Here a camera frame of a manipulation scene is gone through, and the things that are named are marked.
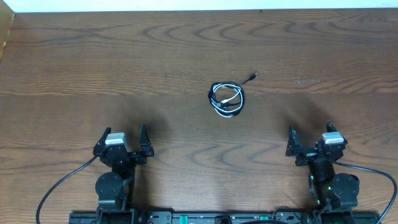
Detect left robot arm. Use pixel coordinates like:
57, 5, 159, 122
93, 124, 154, 211

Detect black USB cable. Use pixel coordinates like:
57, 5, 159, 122
207, 72, 259, 118

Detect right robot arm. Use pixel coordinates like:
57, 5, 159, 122
285, 122, 359, 211

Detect white USB cable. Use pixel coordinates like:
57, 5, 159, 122
210, 82, 243, 118

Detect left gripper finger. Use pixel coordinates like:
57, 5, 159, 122
139, 123, 152, 152
95, 127, 111, 151

